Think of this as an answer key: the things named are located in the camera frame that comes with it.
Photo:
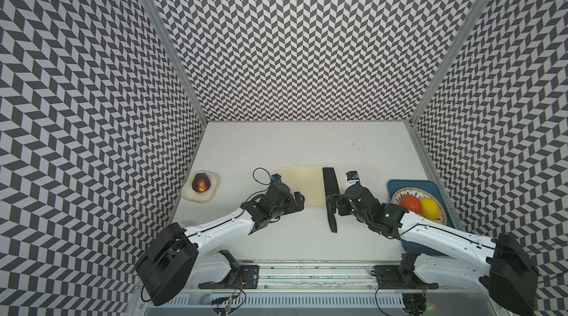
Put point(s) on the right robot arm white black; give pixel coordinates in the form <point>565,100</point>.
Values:
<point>500,265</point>

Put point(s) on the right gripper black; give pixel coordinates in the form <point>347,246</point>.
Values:
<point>333,204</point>

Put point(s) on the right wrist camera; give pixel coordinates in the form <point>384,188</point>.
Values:
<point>352,177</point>

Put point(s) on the teal rectangular tray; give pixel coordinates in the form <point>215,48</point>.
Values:
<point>430,187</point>

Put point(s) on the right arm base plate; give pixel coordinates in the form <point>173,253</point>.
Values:
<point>389,277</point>

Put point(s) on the patterned round plate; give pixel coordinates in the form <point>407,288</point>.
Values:
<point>420,194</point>

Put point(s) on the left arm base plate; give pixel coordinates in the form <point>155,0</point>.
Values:
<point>243,277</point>

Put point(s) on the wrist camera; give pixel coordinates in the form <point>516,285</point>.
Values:
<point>352,177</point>
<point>276,178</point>

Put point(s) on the aluminium front rail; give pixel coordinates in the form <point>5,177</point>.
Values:
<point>446,272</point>

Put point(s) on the black cleaver knife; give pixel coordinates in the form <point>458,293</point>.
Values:
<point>332,189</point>

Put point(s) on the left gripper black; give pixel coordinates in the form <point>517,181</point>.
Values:
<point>291,206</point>

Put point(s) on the small beige square plate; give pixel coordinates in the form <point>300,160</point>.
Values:
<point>188,194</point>

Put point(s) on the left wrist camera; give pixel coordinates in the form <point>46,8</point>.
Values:
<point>276,178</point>

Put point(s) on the yellow lemon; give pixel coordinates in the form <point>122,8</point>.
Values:
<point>430,209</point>

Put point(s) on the dark red apple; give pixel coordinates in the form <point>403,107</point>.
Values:
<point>201,183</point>

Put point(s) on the red tomato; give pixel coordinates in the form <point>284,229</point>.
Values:
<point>412,203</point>

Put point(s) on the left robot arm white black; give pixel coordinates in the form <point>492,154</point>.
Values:
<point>181,252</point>

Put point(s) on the beige cutting board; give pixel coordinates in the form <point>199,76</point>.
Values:
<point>308,180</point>

